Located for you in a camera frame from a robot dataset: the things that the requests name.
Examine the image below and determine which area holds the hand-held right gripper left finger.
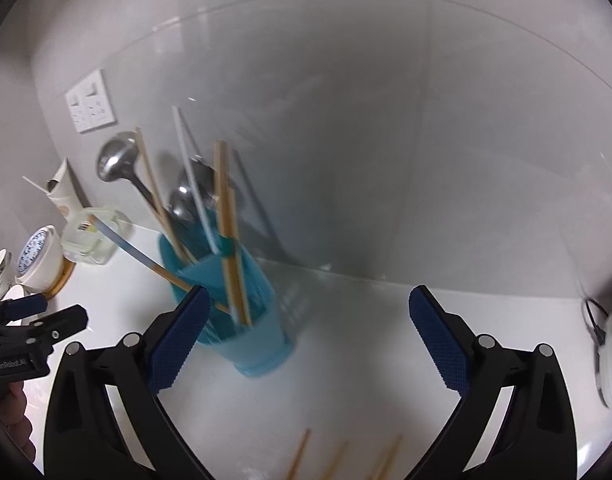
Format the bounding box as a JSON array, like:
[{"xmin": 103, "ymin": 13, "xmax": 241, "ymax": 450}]
[{"xmin": 43, "ymin": 285, "xmax": 211, "ymax": 480}]

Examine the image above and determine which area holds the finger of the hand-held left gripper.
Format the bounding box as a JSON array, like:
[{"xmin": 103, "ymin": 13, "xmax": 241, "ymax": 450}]
[
  {"xmin": 0, "ymin": 293, "xmax": 48, "ymax": 324},
  {"xmin": 22, "ymin": 303, "xmax": 90, "ymax": 349}
]

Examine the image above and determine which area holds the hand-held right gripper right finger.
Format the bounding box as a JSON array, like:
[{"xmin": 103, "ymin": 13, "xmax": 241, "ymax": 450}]
[{"xmin": 409, "ymin": 285, "xmax": 579, "ymax": 480}]

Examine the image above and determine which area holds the blue plastic utensil holder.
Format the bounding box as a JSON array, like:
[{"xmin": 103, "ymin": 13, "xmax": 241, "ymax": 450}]
[{"xmin": 158, "ymin": 232, "xmax": 295, "ymax": 379}]

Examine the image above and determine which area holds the blue-banded wooden chopstick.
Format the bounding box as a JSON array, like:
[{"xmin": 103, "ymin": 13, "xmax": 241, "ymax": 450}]
[{"xmin": 86, "ymin": 214, "xmax": 237, "ymax": 317}]

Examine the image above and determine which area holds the green-taped wooden chopstick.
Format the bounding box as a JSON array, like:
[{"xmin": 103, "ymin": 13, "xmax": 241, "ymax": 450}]
[{"xmin": 214, "ymin": 140, "xmax": 253, "ymax": 327}]

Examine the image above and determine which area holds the bunch of wooden chopsticks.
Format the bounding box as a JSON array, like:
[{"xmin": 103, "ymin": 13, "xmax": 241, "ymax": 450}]
[{"xmin": 285, "ymin": 427, "xmax": 404, "ymax": 480}]

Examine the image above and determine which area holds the person's left hand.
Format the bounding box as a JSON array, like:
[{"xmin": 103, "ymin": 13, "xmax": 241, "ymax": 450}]
[{"xmin": 0, "ymin": 381, "xmax": 35, "ymax": 462}]

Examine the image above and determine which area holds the plain white bowl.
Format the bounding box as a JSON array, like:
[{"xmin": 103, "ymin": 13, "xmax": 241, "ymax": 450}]
[{"xmin": 3, "ymin": 284, "xmax": 33, "ymax": 307}]

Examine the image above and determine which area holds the round wooden board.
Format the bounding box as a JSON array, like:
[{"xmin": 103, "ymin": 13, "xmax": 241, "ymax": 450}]
[{"xmin": 40, "ymin": 260, "xmax": 77, "ymax": 295}]

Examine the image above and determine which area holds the blue patterned white bowl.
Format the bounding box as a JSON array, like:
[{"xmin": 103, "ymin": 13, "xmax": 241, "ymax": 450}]
[{"xmin": 15, "ymin": 225, "xmax": 65, "ymax": 289}]

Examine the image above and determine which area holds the clear glass container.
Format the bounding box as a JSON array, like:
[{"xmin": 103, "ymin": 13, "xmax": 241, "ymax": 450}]
[{"xmin": 61, "ymin": 206, "xmax": 132, "ymax": 266}]

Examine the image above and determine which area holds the white paper cup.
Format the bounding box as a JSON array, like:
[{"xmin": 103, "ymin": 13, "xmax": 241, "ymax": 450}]
[{"xmin": 22, "ymin": 158, "xmax": 87, "ymax": 221}]

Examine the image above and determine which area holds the steel spoon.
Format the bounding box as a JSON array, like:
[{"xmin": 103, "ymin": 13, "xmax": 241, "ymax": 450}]
[
  {"xmin": 167, "ymin": 186, "xmax": 201, "ymax": 227},
  {"xmin": 178, "ymin": 156, "xmax": 221, "ymax": 211}
]

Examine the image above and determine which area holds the pale wooden chopstick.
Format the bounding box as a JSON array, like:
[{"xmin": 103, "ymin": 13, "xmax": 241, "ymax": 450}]
[{"xmin": 134, "ymin": 127, "xmax": 197, "ymax": 265}]

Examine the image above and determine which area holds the black power cable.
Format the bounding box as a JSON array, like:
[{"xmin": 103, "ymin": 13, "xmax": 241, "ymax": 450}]
[{"xmin": 583, "ymin": 298, "xmax": 607, "ymax": 346}]

